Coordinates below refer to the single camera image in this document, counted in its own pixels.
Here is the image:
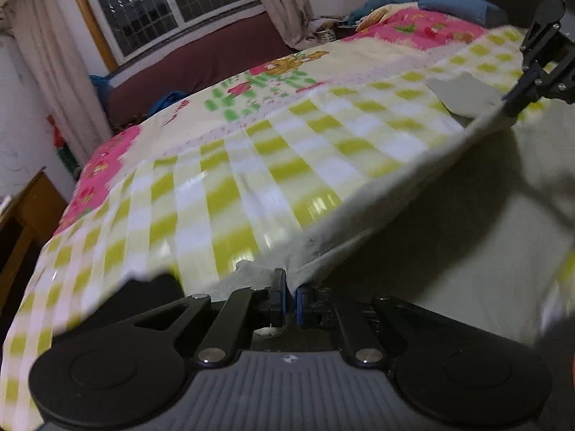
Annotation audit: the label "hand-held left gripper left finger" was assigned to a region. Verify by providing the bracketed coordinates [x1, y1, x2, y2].
[130, 268, 289, 365]

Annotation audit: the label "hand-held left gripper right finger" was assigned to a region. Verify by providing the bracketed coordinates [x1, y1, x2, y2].
[294, 283, 450, 366]

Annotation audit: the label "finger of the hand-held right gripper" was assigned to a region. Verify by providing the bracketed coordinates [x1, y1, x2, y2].
[519, 0, 575, 70]
[501, 60, 575, 118]

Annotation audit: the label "light grey pants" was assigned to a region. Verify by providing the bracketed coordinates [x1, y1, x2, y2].
[211, 72, 575, 362]

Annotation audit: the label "checked printed blanket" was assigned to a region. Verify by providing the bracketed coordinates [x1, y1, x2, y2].
[0, 2, 575, 431]

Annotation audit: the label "white box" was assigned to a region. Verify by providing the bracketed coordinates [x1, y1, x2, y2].
[340, 0, 374, 15]

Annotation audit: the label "cluttered basket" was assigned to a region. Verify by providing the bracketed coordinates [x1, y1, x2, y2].
[312, 24, 339, 46]

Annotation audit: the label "small blue cloth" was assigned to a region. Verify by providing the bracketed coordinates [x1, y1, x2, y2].
[147, 91, 190, 116]

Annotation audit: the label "maroon sofa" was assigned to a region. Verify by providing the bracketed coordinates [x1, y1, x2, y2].
[107, 11, 298, 132]

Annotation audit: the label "wooden cabinet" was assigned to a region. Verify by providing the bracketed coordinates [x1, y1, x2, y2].
[0, 168, 70, 328]

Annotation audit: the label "beige curtain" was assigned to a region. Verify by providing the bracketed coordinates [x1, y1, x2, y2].
[4, 0, 114, 177]
[243, 0, 316, 51]

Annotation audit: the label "blue bag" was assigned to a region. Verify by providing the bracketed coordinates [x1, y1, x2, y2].
[89, 74, 114, 120]

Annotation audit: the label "barred window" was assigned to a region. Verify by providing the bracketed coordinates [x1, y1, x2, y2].
[65, 0, 267, 71]

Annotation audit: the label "red green wall decoration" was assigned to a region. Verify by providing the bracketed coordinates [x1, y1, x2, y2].
[46, 114, 78, 177]

